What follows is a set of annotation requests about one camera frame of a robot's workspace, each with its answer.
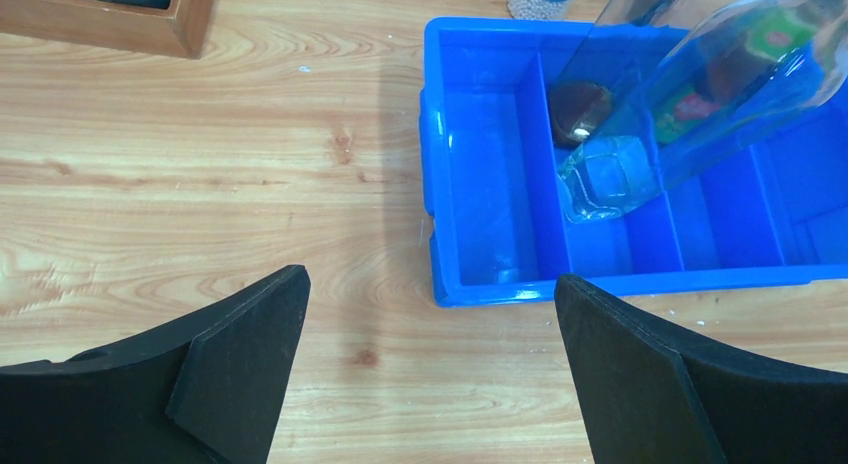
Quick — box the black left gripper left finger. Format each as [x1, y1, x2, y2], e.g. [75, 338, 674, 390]
[1, 265, 310, 463]

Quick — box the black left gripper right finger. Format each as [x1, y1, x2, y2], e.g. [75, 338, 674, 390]
[555, 274, 847, 463]

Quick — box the blue plastic divided bin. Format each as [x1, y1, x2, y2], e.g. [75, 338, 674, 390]
[419, 17, 847, 307]

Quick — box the clear glass oil bottle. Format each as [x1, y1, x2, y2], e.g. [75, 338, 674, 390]
[558, 0, 847, 223]

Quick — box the glass bottle with brown sauce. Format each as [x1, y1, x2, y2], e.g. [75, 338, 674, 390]
[547, 0, 685, 149]

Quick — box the white bead jar blue label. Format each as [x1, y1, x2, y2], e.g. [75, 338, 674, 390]
[507, 0, 570, 21]

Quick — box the wooden compartment tray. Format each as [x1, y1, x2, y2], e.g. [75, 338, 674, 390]
[1, 0, 216, 59]

